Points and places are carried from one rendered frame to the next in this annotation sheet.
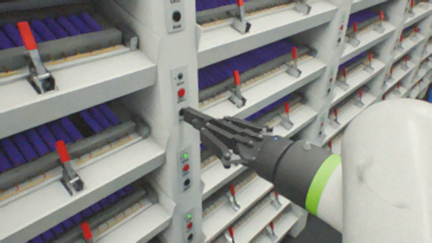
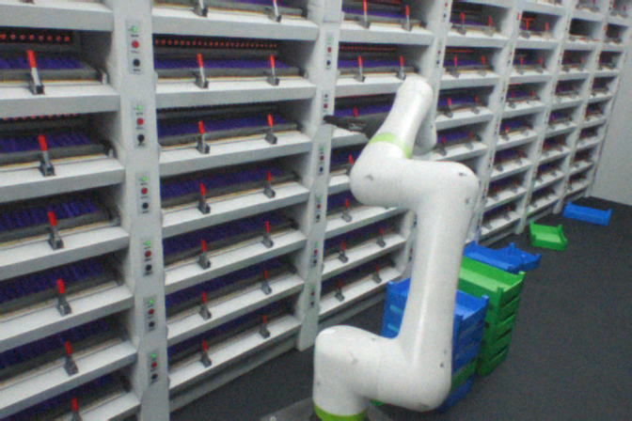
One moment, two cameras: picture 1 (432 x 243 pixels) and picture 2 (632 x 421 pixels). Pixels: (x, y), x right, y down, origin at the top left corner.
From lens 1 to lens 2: 1.27 m
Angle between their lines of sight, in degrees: 10
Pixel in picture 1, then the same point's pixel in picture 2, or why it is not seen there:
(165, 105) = (317, 111)
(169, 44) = (323, 76)
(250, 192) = (359, 214)
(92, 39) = (288, 70)
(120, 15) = (297, 62)
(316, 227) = not seen: hidden behind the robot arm
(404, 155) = (408, 88)
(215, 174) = (337, 179)
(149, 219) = (296, 189)
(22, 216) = (252, 146)
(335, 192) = not seen: hidden behind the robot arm
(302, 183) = not seen: hidden behind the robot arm
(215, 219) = (333, 222)
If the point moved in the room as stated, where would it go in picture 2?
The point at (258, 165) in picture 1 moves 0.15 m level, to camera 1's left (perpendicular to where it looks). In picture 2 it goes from (367, 128) to (320, 125)
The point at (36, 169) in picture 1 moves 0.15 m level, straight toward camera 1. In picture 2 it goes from (254, 131) to (278, 139)
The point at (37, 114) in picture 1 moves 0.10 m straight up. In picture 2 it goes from (270, 94) to (271, 61)
